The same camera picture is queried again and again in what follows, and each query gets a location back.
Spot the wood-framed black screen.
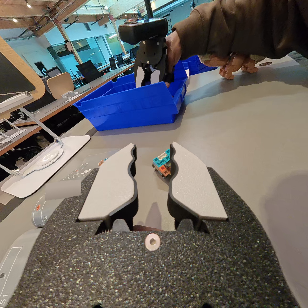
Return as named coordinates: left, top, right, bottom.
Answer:
left=0, top=36, right=46, bottom=113

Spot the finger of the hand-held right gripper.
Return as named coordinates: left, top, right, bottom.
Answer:
left=135, top=65, right=146, bottom=89
left=145, top=66, right=166, bottom=86

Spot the person's right forearm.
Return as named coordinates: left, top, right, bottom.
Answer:
left=172, top=0, right=308, bottom=62

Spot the grey printed desk pad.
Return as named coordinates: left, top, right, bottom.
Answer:
left=31, top=150, right=116, bottom=228
left=0, top=227, right=45, bottom=308

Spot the beige chair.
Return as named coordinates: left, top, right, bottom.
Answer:
left=47, top=72, right=74, bottom=99

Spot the black office chair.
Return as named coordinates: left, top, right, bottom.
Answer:
left=76, top=60, right=104, bottom=83

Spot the brown jointed toy figure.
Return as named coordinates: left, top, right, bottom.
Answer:
left=201, top=52, right=259, bottom=80

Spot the person's right hand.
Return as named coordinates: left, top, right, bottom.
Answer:
left=166, top=31, right=182, bottom=73

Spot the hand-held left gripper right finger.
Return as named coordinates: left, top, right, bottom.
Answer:
left=168, top=141, right=229, bottom=222

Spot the multicolour toy brick model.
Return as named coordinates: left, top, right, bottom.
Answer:
left=152, top=148, right=173, bottom=179

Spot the white lamp base plate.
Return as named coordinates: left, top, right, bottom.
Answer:
left=0, top=91, right=91, bottom=199

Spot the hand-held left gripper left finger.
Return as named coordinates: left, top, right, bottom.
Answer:
left=77, top=143, right=139, bottom=222

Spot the black pole stand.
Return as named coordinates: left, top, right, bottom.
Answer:
left=144, top=0, right=154, bottom=19

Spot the large blue plastic bin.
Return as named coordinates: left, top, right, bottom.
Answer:
left=73, top=60, right=190, bottom=131

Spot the wood-edged grey desk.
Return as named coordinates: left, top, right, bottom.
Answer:
left=0, top=63, right=135, bottom=157

